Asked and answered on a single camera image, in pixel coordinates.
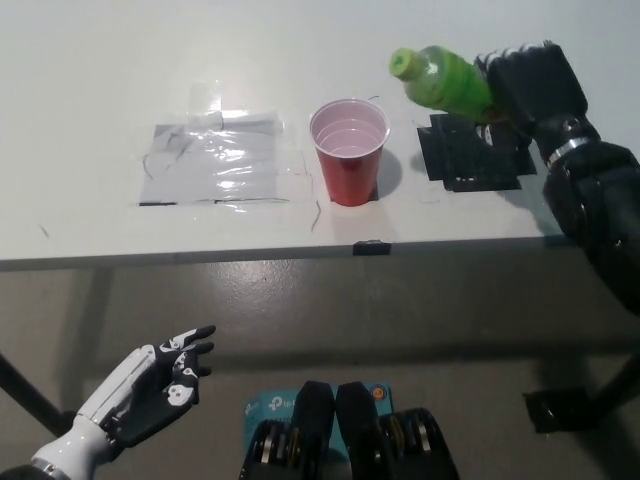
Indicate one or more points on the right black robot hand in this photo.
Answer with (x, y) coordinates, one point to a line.
(540, 95)

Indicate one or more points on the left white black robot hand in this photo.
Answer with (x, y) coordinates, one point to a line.
(140, 400)

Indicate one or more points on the green tea plastic bottle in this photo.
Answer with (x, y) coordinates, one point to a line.
(445, 82)

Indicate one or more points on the red plastic cup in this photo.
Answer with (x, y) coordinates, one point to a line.
(350, 175)

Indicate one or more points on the large black tape patch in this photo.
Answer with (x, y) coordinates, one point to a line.
(475, 167)

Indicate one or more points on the black table leg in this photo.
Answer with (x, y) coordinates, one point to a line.
(25, 390)

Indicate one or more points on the teal cardboard router box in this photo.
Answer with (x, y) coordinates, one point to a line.
(267, 406)

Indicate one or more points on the small black tape piece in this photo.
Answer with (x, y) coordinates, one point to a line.
(371, 248)

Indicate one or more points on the clear plastic sheet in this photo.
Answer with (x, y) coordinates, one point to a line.
(215, 165)

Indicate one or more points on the clear tape strip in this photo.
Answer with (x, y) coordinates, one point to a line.
(206, 100)

